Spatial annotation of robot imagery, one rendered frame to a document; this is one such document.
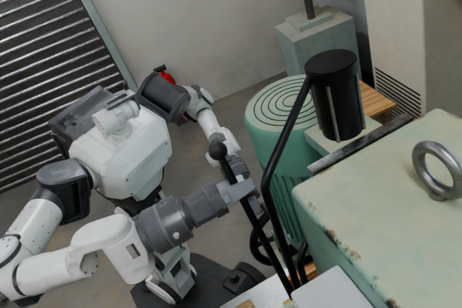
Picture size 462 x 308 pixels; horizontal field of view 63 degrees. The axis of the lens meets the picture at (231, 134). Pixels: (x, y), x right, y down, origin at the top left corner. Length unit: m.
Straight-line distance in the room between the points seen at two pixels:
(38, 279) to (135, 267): 0.18
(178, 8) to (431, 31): 2.21
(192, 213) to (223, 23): 3.10
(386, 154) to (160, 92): 0.88
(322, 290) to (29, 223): 0.71
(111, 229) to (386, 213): 0.46
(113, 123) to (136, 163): 0.14
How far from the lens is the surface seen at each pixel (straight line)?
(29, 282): 0.82
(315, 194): 0.43
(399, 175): 0.44
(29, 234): 0.95
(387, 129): 0.50
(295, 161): 0.58
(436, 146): 0.37
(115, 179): 1.09
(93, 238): 0.71
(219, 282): 2.11
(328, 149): 0.48
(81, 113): 1.21
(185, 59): 3.71
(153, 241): 0.69
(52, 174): 1.07
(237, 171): 1.29
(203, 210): 0.68
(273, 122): 0.58
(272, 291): 1.11
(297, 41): 2.86
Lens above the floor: 1.83
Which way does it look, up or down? 33 degrees down
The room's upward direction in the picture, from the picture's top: 22 degrees counter-clockwise
